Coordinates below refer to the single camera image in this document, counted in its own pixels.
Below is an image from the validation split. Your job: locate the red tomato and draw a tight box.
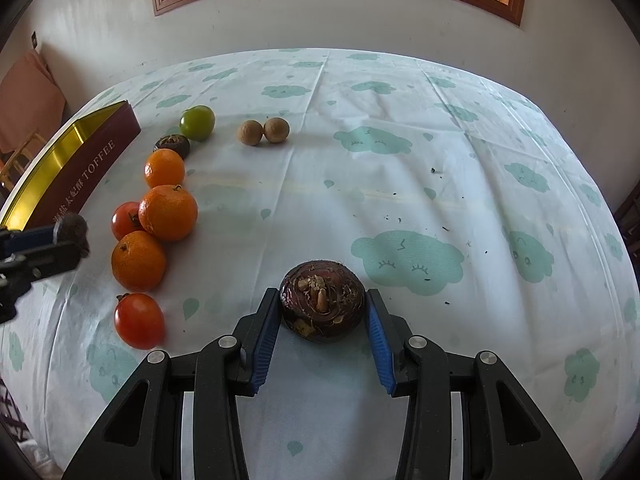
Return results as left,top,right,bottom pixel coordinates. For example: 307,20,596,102
111,202,142,240
114,292,165,350

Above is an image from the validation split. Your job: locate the mandarin orange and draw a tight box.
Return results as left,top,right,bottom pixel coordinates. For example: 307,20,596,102
111,231,167,292
138,184,198,243

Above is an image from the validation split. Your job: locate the smooth orange kumquat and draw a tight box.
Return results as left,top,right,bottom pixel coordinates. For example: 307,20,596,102
144,148,186,188

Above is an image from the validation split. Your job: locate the small dark water chestnut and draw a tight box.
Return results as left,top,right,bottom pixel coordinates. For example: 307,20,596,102
153,133,191,159

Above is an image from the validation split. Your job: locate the green tomato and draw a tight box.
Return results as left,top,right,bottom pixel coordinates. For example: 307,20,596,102
179,105,216,142

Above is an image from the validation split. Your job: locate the dark water chestnut with sprout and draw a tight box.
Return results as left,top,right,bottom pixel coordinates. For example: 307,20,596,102
280,260,366,344

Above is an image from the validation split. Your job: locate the brown longan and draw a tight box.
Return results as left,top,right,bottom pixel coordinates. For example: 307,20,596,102
236,119,264,146
264,117,291,144

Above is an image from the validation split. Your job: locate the large dark water chestnut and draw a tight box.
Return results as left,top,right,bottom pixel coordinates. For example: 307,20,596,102
53,212,90,258

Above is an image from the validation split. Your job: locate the maroon gold toffee tin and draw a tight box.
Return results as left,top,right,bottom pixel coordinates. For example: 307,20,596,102
1,101,141,231

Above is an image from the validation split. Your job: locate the wooden stool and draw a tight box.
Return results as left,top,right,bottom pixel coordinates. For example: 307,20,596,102
1,130,47,193

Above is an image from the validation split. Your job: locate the orange cloth on chair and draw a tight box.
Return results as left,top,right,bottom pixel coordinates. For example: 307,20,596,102
0,49,66,153

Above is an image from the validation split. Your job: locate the cloud pattern tablecloth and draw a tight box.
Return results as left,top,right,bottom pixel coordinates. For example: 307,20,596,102
1,49,639,479

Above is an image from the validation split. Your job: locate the dark wooden chair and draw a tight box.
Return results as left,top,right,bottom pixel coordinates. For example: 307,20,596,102
614,194,640,278

